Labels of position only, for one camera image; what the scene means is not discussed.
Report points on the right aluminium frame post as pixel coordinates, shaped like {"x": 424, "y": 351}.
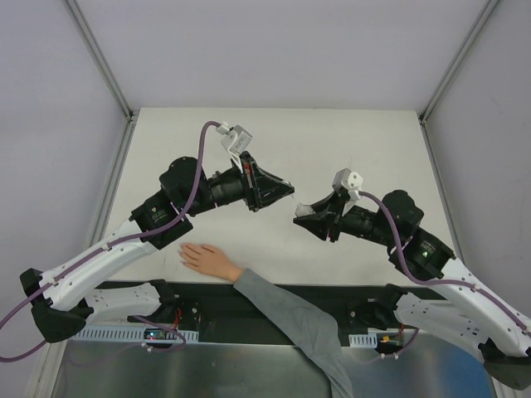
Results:
{"x": 458, "y": 60}

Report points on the person's hand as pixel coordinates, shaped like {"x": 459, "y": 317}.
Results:
{"x": 210, "y": 261}

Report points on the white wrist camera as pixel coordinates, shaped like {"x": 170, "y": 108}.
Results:
{"x": 349, "y": 181}
{"x": 235, "y": 139}

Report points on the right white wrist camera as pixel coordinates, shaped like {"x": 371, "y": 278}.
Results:
{"x": 349, "y": 181}

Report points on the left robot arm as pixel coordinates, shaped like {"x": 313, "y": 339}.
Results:
{"x": 67, "y": 298}

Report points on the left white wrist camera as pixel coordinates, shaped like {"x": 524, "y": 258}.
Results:
{"x": 235, "y": 139}

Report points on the aluminium frame post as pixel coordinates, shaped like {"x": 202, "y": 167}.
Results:
{"x": 458, "y": 60}
{"x": 98, "y": 57}

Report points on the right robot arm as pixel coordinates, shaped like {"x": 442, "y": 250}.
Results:
{"x": 477, "y": 320}

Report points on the right white cable duct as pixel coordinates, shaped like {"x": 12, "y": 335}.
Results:
{"x": 368, "y": 340}

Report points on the left aluminium frame post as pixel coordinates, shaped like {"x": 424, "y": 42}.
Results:
{"x": 98, "y": 57}

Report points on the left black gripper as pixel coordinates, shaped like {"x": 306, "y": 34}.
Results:
{"x": 250, "y": 182}

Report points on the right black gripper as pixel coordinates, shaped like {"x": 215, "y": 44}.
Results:
{"x": 334, "y": 218}

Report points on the grey sleeved forearm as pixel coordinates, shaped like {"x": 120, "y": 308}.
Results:
{"x": 311, "y": 329}

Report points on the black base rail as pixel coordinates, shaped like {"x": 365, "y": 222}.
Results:
{"x": 221, "y": 314}

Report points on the clear nail polish bottle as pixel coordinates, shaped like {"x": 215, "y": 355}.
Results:
{"x": 304, "y": 210}

